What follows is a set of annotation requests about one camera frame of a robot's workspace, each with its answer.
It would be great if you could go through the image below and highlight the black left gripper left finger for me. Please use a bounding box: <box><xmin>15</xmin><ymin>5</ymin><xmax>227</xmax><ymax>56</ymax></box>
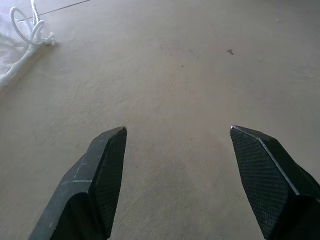
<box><xmin>27</xmin><ymin>126</ymin><xmax>128</xmax><ymax>240</ymax></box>

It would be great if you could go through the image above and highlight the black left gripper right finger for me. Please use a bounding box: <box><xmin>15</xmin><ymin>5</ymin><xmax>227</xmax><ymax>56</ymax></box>
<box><xmin>229</xmin><ymin>125</ymin><xmax>320</xmax><ymax>240</ymax></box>

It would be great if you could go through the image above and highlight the white fabric bag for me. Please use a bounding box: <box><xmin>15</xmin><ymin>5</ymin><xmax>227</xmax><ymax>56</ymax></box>
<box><xmin>0</xmin><ymin>2</ymin><xmax>38</xmax><ymax>87</ymax></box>

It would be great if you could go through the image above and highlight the white drawstring cord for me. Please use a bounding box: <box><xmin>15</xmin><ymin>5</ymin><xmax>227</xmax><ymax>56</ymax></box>
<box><xmin>0</xmin><ymin>0</ymin><xmax>56</xmax><ymax>89</ymax></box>

